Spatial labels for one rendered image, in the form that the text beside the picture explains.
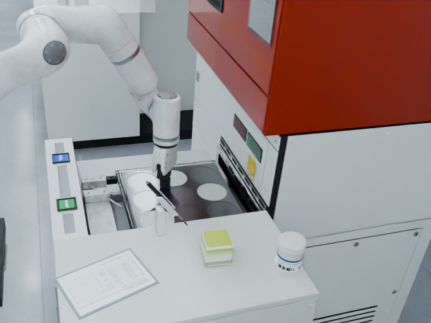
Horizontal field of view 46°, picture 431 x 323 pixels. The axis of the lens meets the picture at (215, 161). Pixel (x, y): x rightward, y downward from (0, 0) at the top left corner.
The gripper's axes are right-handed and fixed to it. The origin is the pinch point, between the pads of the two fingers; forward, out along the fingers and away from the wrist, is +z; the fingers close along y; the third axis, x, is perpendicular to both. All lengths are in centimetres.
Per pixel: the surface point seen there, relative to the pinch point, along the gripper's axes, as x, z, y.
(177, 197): 6.2, 2.3, 3.6
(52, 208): -20.3, -3.8, 32.7
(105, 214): -11.2, 4.2, 19.5
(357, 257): 67, 24, -20
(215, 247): 30.9, -10.1, 35.4
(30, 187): -129, 89, -78
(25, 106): -203, 86, -167
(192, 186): 8.0, 2.1, -4.6
